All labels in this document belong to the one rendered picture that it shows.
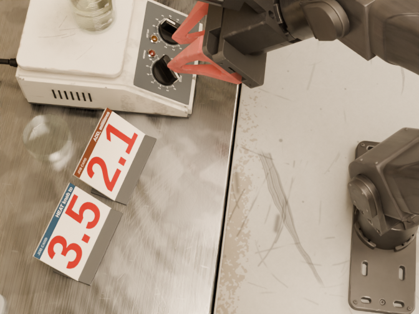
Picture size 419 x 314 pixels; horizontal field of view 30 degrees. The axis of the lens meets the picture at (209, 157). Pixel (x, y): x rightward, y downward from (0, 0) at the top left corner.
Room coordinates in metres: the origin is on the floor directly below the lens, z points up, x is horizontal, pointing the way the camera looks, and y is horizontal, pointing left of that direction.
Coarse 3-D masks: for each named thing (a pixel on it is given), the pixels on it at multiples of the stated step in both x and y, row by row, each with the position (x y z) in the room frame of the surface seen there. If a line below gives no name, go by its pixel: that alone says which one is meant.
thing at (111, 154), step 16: (112, 128) 0.40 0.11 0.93; (128, 128) 0.41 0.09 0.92; (96, 144) 0.38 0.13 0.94; (112, 144) 0.39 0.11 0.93; (128, 144) 0.39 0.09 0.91; (96, 160) 0.36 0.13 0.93; (112, 160) 0.37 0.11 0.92; (96, 176) 0.34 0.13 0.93; (112, 176) 0.35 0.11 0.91; (112, 192) 0.33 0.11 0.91
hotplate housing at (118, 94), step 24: (144, 0) 0.55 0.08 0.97; (24, 72) 0.45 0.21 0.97; (48, 72) 0.45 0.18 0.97; (24, 96) 0.45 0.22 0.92; (48, 96) 0.44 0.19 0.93; (72, 96) 0.44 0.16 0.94; (96, 96) 0.44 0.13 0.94; (120, 96) 0.43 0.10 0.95; (144, 96) 0.43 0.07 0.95; (192, 96) 0.45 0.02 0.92
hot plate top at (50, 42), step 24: (48, 0) 0.54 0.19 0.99; (120, 0) 0.54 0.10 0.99; (24, 24) 0.51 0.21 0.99; (48, 24) 0.51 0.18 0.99; (72, 24) 0.51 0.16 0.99; (120, 24) 0.51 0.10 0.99; (24, 48) 0.47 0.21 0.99; (48, 48) 0.47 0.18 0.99; (72, 48) 0.47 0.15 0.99; (96, 48) 0.47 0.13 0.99; (120, 48) 0.47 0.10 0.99; (72, 72) 0.44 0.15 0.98; (96, 72) 0.44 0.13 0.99; (120, 72) 0.45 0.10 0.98
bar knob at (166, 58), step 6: (162, 60) 0.47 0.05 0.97; (168, 60) 0.47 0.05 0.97; (156, 66) 0.47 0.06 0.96; (162, 66) 0.47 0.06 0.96; (156, 72) 0.46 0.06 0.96; (162, 72) 0.46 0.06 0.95; (168, 72) 0.46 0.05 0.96; (174, 72) 0.46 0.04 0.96; (156, 78) 0.46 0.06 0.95; (162, 78) 0.46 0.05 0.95; (168, 78) 0.46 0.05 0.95; (174, 78) 0.45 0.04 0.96; (168, 84) 0.45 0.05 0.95
